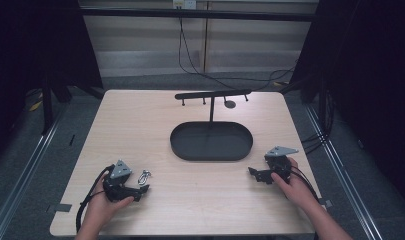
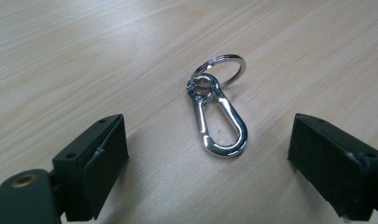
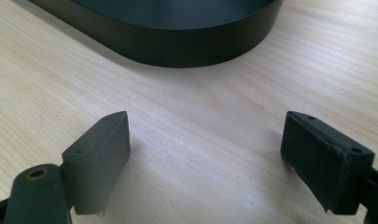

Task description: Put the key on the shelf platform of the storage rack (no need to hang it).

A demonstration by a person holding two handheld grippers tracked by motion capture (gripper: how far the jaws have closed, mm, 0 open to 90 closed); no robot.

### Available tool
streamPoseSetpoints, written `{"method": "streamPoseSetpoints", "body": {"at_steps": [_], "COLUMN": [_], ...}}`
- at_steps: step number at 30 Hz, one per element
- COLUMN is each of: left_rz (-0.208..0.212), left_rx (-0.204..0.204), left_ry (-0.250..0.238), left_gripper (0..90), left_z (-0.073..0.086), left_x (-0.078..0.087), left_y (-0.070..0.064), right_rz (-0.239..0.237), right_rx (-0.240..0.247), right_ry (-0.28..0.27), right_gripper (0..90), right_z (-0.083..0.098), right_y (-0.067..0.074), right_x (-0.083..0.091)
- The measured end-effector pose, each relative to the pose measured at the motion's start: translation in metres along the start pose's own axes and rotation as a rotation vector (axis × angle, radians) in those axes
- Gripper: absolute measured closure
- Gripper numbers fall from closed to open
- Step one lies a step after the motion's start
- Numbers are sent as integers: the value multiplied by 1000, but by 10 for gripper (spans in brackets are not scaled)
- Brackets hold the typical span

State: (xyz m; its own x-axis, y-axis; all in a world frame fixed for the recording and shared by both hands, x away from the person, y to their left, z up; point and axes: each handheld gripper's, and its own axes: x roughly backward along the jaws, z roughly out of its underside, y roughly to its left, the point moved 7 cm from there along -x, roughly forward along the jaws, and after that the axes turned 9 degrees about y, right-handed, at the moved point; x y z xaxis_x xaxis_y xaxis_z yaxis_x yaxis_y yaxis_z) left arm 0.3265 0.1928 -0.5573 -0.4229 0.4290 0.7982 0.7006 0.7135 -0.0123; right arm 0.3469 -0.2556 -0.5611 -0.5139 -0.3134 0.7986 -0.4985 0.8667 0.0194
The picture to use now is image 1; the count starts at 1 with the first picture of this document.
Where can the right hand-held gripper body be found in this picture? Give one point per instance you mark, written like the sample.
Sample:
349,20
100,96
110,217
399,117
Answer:
279,161

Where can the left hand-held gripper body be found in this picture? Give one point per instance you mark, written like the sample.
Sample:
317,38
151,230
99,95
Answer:
118,181

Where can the black hook stand with tray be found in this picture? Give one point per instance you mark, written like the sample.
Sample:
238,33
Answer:
211,141

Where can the person's left hand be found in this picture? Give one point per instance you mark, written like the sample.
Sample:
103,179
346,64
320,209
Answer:
101,208

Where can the person's right hand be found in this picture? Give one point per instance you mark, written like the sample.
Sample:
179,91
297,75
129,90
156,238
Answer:
295,191

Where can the grey tape piece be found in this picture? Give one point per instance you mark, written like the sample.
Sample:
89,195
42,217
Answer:
326,203
60,208

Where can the yellow floor object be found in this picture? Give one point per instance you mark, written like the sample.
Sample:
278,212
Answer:
35,106

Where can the black curtain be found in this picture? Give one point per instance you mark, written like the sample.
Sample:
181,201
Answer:
366,83
33,50

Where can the metal floor rail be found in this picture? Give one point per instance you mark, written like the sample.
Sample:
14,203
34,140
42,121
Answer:
26,170
343,173

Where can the black metal stand post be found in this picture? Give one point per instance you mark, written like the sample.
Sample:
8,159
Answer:
47,106

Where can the black horizontal frame bar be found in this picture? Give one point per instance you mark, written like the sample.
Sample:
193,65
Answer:
196,14

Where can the white wall socket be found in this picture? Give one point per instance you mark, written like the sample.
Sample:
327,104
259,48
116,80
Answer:
184,3

